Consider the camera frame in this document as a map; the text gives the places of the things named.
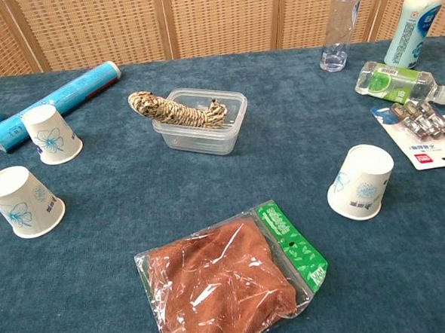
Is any white flower print paper cup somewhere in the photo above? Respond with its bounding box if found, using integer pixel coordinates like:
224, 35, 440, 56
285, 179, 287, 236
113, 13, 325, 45
20, 102, 84, 167
0, 163, 68, 241
324, 142, 398, 223

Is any clear plastic food container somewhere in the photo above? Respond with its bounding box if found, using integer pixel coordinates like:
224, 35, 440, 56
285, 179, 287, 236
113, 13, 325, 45
150, 83, 252, 160

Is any brown towel in plastic bag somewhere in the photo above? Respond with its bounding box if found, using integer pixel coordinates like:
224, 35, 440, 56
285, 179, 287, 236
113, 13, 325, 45
130, 197, 333, 333

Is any teal tablecloth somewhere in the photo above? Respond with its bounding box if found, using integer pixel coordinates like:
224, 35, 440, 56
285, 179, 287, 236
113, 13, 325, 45
0, 35, 445, 333

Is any clear empty water bottle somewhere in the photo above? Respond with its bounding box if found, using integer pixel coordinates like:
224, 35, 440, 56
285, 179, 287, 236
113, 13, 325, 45
315, 0, 366, 74

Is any woven rattan folding screen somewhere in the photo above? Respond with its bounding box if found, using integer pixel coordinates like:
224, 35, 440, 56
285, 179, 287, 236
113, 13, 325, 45
0, 0, 445, 78

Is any clear bottle with green label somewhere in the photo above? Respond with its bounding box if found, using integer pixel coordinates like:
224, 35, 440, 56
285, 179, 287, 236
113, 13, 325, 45
353, 56, 445, 112

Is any battery blister pack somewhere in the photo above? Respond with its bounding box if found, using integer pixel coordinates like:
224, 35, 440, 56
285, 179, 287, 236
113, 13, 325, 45
369, 99, 445, 174

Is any white milky drink bottle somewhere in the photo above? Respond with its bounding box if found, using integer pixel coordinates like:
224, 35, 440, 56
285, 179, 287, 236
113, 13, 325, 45
380, 0, 445, 72

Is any beige braided rope bundle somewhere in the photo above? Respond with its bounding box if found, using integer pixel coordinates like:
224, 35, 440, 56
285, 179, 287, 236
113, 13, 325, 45
127, 85, 229, 134

